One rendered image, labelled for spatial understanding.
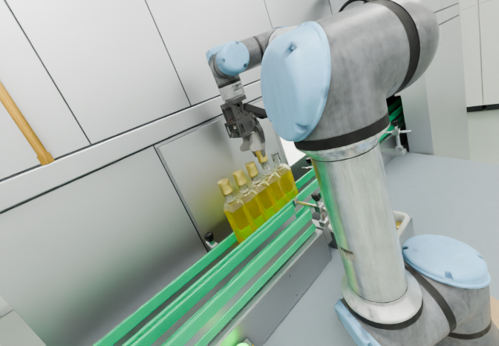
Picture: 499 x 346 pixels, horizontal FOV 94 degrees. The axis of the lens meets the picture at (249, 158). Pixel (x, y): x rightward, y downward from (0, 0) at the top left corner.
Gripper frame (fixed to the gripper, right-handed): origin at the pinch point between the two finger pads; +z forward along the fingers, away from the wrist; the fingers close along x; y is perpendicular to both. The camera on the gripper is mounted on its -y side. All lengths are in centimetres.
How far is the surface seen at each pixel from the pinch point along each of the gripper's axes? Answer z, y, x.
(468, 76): 68, -363, -15
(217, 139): -8.7, 7.4, -11.8
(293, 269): 31.3, 14.6, 15.8
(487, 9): -4, -363, 4
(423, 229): 42, -28, 35
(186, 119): -18.9, 14.7, -12.6
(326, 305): 42, 13, 23
